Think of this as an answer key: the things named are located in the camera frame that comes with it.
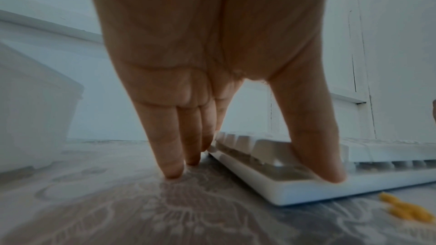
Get white keyboard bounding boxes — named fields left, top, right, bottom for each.
left=207, top=131, right=436, bottom=207

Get white wooden frame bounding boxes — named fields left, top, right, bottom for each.
left=0, top=0, right=379, bottom=140

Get floral tablecloth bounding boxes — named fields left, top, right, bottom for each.
left=0, top=138, right=436, bottom=245

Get person's left hand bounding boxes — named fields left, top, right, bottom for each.
left=82, top=0, right=347, bottom=184

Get clear plastic container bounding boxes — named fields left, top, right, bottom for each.
left=0, top=42, right=84, bottom=175

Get scattered orange crumbs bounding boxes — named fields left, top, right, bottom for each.
left=378, top=192, right=436, bottom=223

